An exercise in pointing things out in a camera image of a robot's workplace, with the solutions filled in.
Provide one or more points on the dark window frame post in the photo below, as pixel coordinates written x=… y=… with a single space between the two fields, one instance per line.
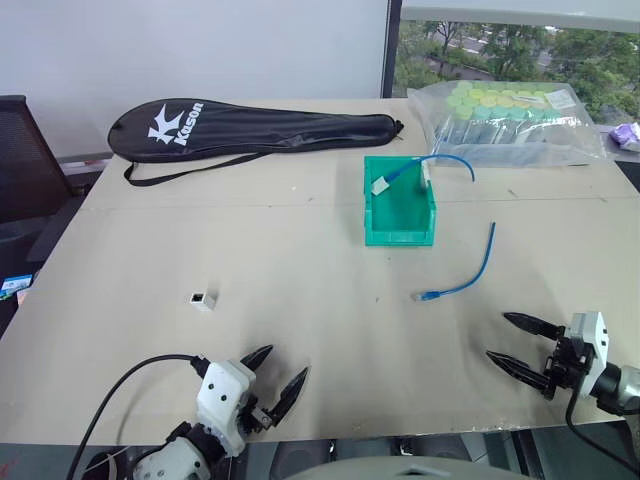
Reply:
x=392 y=47

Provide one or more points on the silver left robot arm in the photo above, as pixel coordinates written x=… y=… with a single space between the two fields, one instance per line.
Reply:
x=167 y=462

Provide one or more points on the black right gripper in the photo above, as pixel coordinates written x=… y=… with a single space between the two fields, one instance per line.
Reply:
x=565 y=365

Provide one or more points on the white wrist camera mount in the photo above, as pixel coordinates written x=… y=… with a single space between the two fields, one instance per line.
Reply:
x=594 y=345
x=222 y=397

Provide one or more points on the clear bag of capped tubes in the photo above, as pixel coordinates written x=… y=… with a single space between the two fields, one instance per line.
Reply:
x=510 y=125

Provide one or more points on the purple crumpled wrapper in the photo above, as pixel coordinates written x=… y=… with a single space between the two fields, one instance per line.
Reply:
x=627 y=135

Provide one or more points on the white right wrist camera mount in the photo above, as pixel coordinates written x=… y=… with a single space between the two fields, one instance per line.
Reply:
x=594 y=345

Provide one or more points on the small white connector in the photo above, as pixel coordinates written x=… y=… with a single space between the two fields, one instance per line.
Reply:
x=202 y=298

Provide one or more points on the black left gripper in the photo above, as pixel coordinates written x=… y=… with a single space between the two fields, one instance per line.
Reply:
x=250 y=414

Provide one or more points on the blue printed box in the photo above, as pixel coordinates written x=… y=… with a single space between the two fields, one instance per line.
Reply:
x=15 y=287

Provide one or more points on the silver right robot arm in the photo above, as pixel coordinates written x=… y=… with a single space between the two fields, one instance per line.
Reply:
x=620 y=386

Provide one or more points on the black Kason racket bag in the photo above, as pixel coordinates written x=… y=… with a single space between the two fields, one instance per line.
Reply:
x=240 y=131

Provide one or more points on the black office chair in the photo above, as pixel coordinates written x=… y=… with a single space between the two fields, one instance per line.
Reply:
x=30 y=165

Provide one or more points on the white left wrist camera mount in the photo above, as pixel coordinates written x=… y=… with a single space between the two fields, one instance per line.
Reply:
x=222 y=397

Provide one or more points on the green plastic bin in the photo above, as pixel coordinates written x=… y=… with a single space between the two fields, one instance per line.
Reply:
x=400 y=220

